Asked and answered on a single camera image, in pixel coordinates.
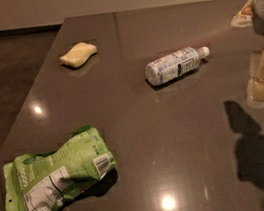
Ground clear plastic water bottle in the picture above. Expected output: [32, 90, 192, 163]
[145, 46, 210, 86]

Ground green rice chip bag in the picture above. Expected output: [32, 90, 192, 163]
[3, 125, 116, 211]

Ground yellow sponge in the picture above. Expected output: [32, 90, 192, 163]
[60, 42, 97, 69]

